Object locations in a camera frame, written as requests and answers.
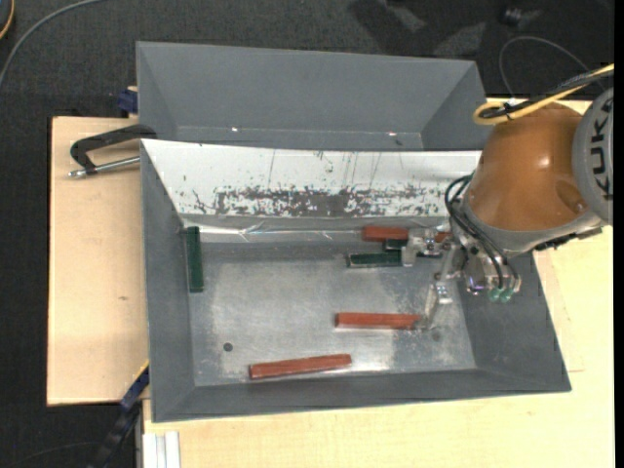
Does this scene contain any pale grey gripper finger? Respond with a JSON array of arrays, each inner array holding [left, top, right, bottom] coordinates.
[[402, 231, 452, 267], [421, 283, 455, 332]]

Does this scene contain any red-brown flat block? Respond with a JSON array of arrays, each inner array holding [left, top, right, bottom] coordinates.
[[248, 353, 354, 381], [333, 311, 423, 332], [361, 225, 452, 244]]

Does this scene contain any dark green flat block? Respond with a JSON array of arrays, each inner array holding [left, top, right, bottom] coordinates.
[[345, 252, 405, 269], [186, 225, 205, 293]]

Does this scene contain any grey metal bin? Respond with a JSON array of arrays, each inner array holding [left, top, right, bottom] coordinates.
[[135, 40, 572, 423]]

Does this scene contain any pale wood board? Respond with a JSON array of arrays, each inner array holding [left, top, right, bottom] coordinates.
[[46, 114, 150, 407]]

